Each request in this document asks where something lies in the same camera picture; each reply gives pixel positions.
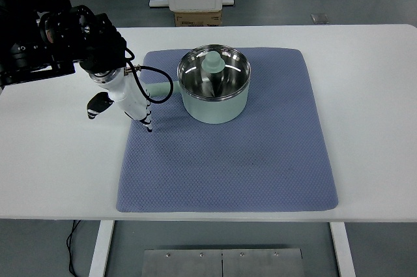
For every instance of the metal floor plate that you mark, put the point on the metal floor plate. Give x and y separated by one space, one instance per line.
223 262

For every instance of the glass lid green knob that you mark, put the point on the glass lid green knob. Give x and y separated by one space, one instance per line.
214 72

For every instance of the cardboard box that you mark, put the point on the cardboard box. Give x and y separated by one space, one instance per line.
198 19

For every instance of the green pot with handle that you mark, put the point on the green pot with handle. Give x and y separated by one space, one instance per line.
213 112

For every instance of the grey floor outlet plate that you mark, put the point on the grey floor outlet plate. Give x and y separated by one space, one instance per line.
320 18

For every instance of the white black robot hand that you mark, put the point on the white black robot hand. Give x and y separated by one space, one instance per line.
121 90

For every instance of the white table frame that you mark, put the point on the white table frame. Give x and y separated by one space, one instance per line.
105 232

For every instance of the blue quilted mat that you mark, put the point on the blue quilted mat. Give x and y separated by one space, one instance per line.
271 158

